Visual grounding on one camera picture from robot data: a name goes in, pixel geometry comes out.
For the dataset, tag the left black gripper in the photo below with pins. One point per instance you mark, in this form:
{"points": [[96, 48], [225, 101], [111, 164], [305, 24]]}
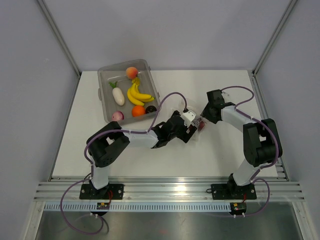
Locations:
{"points": [[184, 136]]}

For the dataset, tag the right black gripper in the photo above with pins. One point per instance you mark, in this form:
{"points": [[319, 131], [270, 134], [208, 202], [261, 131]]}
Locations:
{"points": [[205, 114]]}

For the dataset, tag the clear zip top bag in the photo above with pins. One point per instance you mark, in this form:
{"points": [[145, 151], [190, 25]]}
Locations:
{"points": [[196, 107]]}

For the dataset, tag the dark red toy plum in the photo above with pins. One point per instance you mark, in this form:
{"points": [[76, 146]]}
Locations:
{"points": [[200, 125]]}

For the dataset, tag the dark round toy fruit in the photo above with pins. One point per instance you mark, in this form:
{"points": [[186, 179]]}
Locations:
{"points": [[150, 109]]}

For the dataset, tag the orange toy fruit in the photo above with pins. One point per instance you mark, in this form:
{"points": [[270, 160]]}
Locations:
{"points": [[138, 111]]}

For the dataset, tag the yellow white-dotted toy food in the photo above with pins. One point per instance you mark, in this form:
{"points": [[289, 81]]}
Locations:
{"points": [[134, 95]]}

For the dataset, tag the purple white-dotted toy food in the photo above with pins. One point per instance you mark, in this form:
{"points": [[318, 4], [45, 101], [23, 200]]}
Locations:
{"points": [[117, 116]]}

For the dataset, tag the white toy food piece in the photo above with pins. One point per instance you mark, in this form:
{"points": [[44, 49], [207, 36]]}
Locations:
{"points": [[117, 94]]}

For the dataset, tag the orange pink toy peach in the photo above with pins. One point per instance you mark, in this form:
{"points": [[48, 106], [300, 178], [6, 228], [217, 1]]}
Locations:
{"points": [[132, 72]]}

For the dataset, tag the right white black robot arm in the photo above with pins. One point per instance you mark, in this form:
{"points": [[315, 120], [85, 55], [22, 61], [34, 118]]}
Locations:
{"points": [[261, 143]]}

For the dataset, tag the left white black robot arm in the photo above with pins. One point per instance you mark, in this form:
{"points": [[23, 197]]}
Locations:
{"points": [[106, 145]]}

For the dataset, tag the clear grey plastic bin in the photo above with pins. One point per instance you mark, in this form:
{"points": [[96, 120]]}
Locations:
{"points": [[116, 72]]}

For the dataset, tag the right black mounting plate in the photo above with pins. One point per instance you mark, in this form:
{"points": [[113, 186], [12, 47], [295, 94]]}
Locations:
{"points": [[225, 192]]}

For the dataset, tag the black mounting plate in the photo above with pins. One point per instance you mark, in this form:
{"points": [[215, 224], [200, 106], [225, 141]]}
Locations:
{"points": [[225, 192], [111, 191]]}

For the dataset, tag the right small circuit board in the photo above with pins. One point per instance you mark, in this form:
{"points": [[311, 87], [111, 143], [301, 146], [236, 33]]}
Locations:
{"points": [[239, 206]]}

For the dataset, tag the small circuit board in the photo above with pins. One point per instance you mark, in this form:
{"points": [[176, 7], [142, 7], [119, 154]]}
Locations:
{"points": [[239, 206], [103, 206]]}

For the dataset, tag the left small circuit board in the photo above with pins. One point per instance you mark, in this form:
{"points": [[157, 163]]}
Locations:
{"points": [[103, 206]]}

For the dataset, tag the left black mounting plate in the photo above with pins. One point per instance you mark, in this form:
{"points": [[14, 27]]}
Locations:
{"points": [[111, 191]]}

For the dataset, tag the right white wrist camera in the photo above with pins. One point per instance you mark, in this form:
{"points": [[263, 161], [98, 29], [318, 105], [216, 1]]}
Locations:
{"points": [[225, 95]]}

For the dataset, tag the white slotted cable duct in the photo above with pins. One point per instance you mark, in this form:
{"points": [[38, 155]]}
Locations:
{"points": [[140, 207]]}

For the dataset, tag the right aluminium frame post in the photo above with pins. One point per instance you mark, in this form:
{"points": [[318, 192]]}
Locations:
{"points": [[275, 35]]}

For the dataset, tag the aluminium frame post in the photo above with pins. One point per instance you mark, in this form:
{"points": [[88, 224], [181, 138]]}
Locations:
{"points": [[275, 35], [58, 36]]}

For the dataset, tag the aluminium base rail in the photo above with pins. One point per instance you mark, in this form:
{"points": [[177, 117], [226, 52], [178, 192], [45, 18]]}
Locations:
{"points": [[172, 189]]}

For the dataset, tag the left aluminium frame post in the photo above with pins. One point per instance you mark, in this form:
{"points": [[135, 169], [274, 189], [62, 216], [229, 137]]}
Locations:
{"points": [[58, 36]]}

